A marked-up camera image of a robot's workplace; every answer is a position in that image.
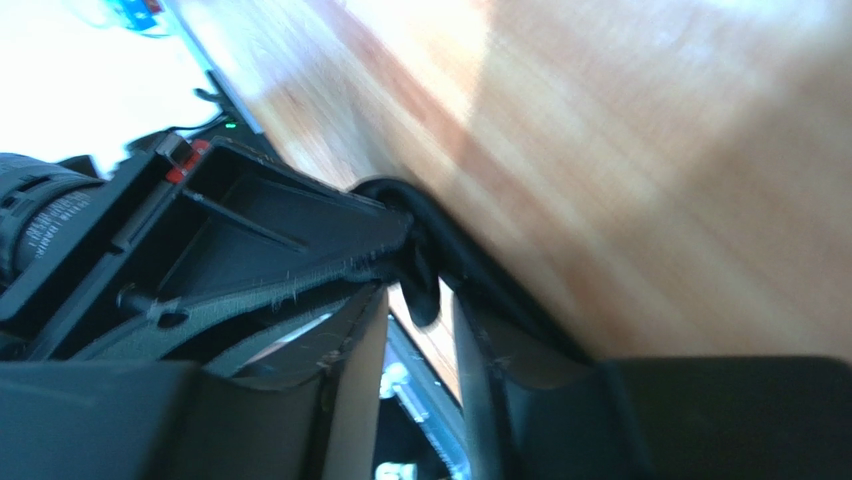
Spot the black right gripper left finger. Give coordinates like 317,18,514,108
1,285,388,479

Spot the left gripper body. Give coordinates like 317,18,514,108
1,153,104,286

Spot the aluminium frame rail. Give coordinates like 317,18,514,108
373,314,473,479

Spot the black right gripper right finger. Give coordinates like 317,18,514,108
454,299,851,479

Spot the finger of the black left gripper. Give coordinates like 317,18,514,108
1,136,413,361

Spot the black tie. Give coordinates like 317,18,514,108
351,177,593,364

